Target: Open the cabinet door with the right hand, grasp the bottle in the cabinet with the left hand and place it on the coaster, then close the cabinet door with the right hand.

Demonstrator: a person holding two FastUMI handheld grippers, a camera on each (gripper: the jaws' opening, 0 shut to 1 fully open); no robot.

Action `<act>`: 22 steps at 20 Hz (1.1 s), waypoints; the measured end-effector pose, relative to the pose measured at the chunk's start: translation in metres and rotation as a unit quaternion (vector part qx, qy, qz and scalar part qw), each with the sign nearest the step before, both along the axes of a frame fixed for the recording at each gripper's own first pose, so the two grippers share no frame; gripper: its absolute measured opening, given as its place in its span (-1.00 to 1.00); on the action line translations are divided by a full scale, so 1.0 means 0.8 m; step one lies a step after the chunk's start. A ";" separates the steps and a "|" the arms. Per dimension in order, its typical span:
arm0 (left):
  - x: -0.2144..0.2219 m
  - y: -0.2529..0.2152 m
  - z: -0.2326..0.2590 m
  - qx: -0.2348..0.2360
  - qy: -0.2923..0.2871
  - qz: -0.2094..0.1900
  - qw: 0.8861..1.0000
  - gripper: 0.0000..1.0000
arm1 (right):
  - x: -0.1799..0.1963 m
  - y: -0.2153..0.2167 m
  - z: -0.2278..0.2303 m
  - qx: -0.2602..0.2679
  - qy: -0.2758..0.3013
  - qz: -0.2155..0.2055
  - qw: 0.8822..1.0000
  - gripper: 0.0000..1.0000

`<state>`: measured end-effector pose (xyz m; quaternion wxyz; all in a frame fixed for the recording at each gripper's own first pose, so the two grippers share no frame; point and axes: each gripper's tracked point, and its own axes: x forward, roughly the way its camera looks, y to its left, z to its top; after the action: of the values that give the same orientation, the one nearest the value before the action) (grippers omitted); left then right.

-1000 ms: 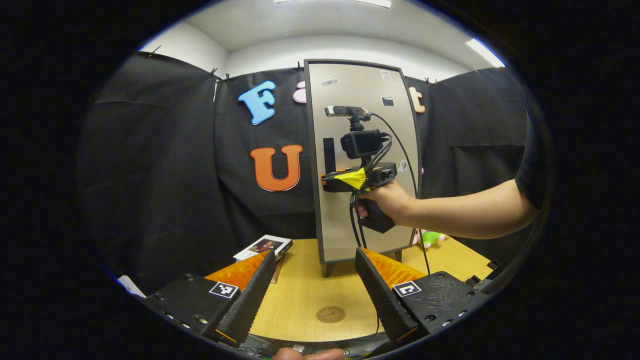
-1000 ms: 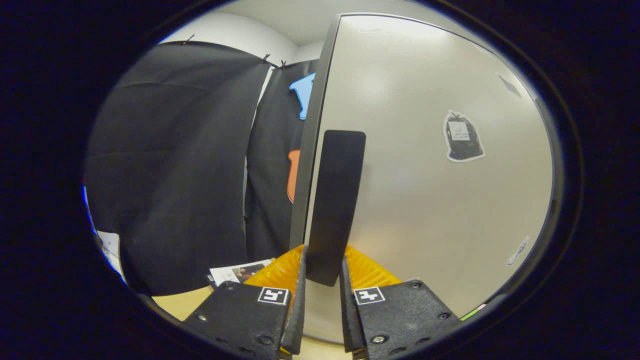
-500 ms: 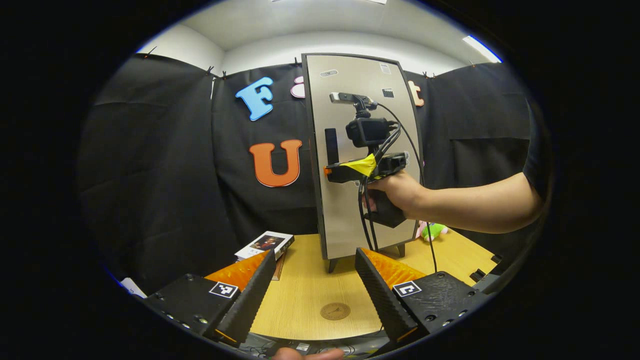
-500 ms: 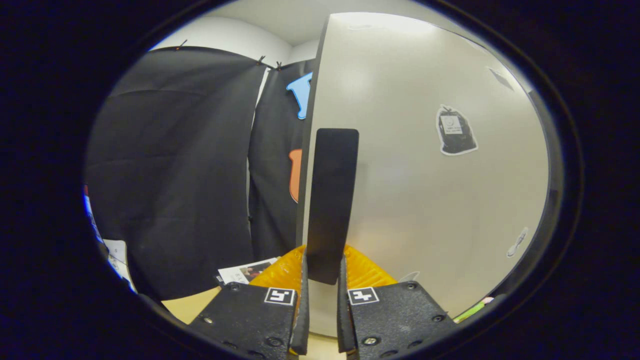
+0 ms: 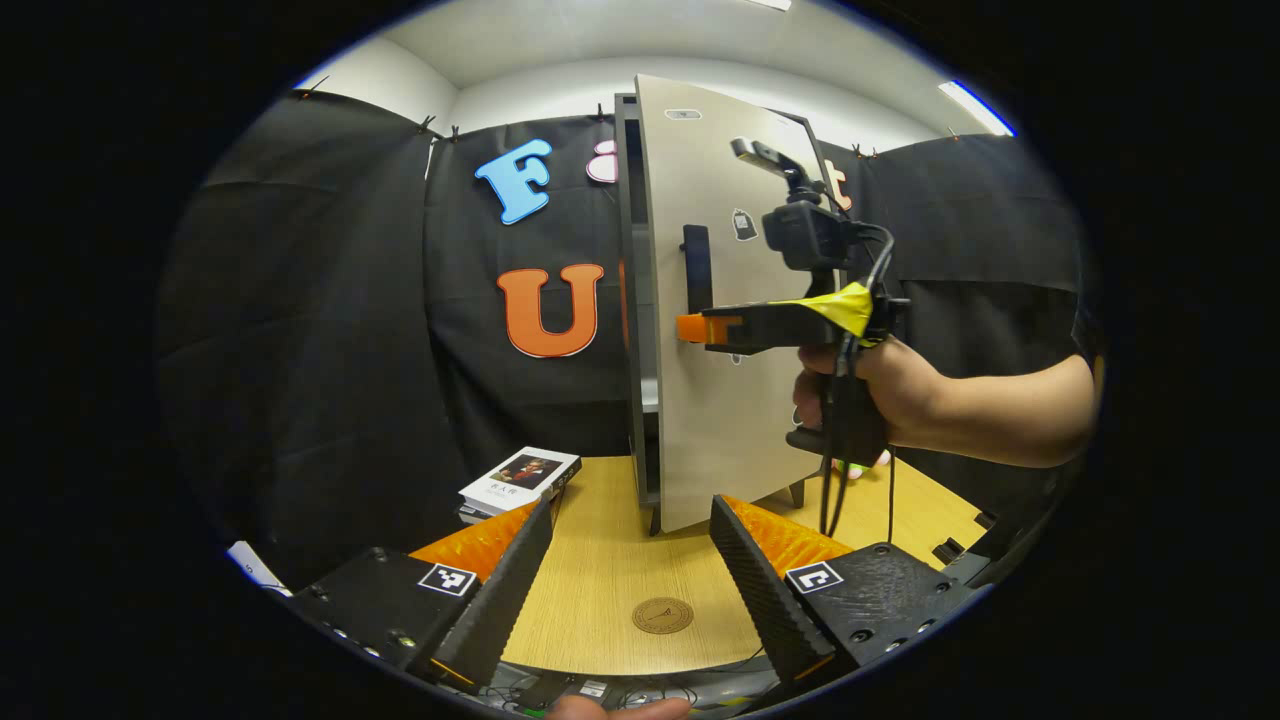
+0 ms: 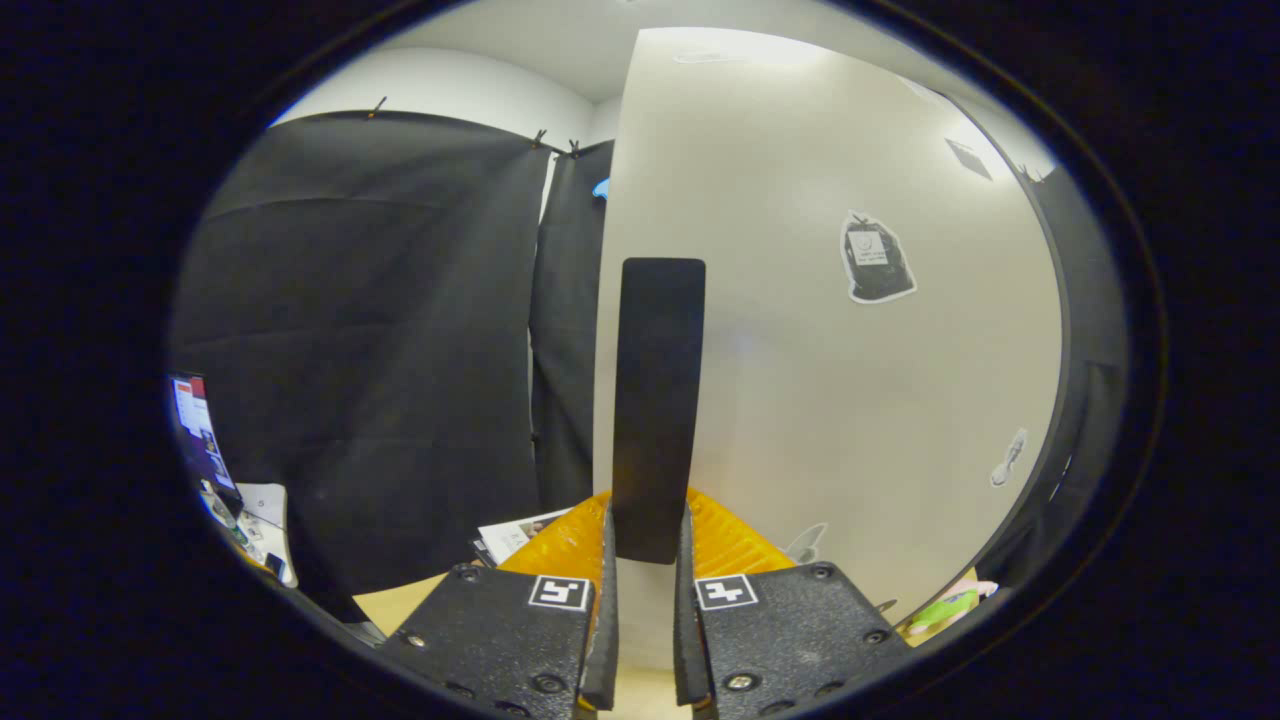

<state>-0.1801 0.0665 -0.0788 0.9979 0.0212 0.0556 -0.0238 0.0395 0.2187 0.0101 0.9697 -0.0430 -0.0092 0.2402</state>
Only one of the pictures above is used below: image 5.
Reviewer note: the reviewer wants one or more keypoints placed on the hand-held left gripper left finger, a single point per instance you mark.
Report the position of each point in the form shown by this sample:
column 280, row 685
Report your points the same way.
column 505, row 600

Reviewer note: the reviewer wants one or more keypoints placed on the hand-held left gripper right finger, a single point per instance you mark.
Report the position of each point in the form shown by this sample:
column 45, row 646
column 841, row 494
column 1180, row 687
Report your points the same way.
column 760, row 600

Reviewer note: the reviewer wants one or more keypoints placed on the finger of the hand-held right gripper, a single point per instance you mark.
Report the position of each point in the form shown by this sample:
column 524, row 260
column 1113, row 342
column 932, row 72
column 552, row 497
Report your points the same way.
column 760, row 325

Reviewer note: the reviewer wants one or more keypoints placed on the round brown coaster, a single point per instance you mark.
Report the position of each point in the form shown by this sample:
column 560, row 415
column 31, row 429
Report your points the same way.
column 662, row 615

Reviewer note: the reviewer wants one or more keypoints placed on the beige cabinet door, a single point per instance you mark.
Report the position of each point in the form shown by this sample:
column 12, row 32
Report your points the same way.
column 700, row 420

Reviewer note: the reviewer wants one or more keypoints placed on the grey cabinet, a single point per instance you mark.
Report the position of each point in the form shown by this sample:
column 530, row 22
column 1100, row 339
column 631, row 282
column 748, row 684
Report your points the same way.
column 630, row 300

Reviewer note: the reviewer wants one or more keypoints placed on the white portrait book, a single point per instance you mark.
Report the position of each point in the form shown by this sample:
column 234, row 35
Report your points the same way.
column 520, row 478

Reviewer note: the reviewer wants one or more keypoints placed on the pink green plush toy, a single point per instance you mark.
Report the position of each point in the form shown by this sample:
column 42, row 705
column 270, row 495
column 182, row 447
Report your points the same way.
column 880, row 461

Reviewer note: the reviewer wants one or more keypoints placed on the black table clamp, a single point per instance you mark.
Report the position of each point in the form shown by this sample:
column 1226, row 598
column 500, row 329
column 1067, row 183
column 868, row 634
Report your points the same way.
column 949, row 552

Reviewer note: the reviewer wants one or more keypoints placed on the ceiling light panel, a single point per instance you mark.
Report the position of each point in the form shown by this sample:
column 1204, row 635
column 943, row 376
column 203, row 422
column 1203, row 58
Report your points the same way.
column 975, row 107

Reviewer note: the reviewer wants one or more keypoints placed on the white paper sheet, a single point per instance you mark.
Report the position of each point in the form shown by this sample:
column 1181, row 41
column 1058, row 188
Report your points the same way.
column 255, row 568

